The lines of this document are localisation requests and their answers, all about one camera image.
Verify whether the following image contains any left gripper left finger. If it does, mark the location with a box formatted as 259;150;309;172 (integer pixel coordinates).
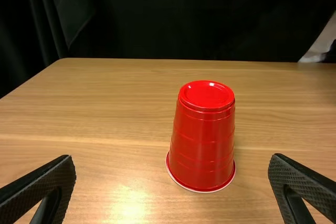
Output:
0;154;77;224

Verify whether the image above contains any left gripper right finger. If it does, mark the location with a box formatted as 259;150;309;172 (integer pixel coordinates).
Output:
267;153;336;224

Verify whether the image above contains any red cup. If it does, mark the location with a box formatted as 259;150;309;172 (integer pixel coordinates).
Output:
165;80;236;193

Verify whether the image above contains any person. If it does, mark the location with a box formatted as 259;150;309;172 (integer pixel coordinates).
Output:
297;15;336;63

